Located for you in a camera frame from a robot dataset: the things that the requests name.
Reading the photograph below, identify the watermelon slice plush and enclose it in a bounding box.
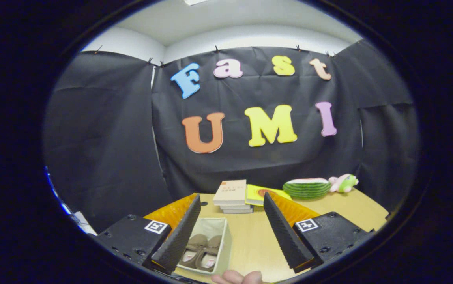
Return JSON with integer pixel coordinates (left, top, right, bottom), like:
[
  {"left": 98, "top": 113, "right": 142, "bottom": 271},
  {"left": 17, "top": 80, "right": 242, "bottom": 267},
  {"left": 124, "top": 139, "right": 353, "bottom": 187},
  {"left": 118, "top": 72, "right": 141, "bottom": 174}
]
[{"left": 283, "top": 177, "right": 332, "bottom": 200}]

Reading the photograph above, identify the yellow book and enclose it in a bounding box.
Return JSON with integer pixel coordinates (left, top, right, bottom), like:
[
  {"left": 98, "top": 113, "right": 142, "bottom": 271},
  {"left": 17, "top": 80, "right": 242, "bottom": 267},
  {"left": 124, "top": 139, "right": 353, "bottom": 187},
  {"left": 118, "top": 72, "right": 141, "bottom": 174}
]
[{"left": 245, "top": 184, "right": 292, "bottom": 207}]

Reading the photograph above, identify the beige book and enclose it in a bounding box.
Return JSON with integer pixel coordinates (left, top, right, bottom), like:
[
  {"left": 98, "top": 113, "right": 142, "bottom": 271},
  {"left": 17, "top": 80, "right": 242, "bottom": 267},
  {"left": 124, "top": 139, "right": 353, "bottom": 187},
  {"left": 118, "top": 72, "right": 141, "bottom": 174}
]
[{"left": 213, "top": 180, "right": 247, "bottom": 206}]

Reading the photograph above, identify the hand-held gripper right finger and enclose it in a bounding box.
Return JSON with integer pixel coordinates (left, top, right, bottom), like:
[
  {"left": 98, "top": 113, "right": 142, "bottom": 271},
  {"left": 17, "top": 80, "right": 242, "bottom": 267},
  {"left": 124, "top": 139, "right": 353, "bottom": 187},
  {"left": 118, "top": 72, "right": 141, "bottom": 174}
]
[{"left": 263, "top": 192, "right": 376, "bottom": 274}]

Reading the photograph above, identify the green and pink plush toy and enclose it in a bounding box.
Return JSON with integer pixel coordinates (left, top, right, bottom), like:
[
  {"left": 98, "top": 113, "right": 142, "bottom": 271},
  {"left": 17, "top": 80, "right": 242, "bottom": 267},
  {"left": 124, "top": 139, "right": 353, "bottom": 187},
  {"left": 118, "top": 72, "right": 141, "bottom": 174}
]
[{"left": 328, "top": 174, "right": 359, "bottom": 193}]

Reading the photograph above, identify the green fabric storage box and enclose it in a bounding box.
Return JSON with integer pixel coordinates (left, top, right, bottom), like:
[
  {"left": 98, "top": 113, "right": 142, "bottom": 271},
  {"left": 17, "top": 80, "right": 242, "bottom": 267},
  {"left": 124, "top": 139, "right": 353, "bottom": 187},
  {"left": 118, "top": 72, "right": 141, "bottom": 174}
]
[{"left": 177, "top": 217, "right": 233, "bottom": 275}]

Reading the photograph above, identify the brown fuzzy shoe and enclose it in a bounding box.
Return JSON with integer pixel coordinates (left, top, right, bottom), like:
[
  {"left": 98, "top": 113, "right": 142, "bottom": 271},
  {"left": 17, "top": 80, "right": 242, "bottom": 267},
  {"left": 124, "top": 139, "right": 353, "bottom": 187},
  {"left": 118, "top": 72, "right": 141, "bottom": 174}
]
[
  {"left": 179, "top": 234, "right": 208, "bottom": 269},
  {"left": 196, "top": 235, "right": 223, "bottom": 273}
]

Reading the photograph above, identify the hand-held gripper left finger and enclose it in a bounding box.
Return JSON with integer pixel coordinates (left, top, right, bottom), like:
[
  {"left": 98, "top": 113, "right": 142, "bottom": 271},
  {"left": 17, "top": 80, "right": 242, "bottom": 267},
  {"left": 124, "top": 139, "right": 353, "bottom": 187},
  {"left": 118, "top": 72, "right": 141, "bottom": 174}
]
[{"left": 94, "top": 194, "right": 202, "bottom": 275}]

